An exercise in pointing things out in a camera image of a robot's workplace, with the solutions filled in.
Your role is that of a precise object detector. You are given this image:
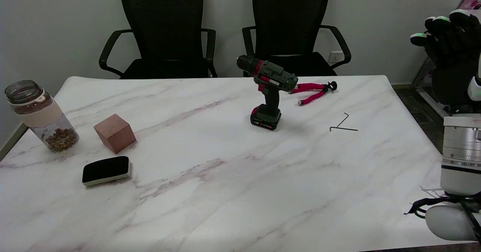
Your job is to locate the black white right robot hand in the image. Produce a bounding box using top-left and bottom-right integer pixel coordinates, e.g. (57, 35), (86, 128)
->
(410, 10), (481, 113)

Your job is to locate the dark green power screwdriver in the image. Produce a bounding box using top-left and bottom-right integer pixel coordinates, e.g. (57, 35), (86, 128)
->
(236, 55), (299, 131)

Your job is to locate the dark floor vent grille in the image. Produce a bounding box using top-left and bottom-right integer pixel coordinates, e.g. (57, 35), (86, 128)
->
(411, 111), (432, 124)

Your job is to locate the pink flexible mini tripod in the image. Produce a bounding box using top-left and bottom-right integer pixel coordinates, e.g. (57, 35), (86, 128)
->
(289, 81), (337, 106)

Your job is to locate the black mesh office chair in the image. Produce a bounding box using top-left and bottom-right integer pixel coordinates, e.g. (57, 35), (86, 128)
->
(242, 0), (352, 77)
(99, 0), (218, 79)

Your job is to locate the brown wooden cube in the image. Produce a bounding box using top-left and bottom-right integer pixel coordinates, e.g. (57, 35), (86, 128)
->
(94, 113), (137, 154)

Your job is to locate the black whiteboard eraser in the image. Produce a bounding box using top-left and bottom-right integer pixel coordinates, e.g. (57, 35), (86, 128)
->
(82, 156), (132, 187)

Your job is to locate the clear jar with nuts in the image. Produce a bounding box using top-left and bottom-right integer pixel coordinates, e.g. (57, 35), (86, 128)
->
(5, 80), (80, 152)

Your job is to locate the black cable bundle on arm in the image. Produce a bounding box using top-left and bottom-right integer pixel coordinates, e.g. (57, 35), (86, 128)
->
(404, 193), (481, 242)

